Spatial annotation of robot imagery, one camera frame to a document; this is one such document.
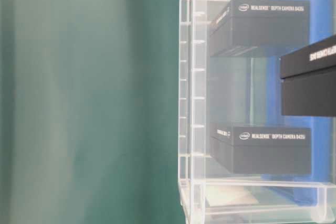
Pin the black realsense box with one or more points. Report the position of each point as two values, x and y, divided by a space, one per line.
243 25
246 149
308 80

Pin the clear plastic storage case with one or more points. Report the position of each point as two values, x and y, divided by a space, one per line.
232 90

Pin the blue liner sheet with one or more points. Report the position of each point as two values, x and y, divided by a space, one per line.
322 20

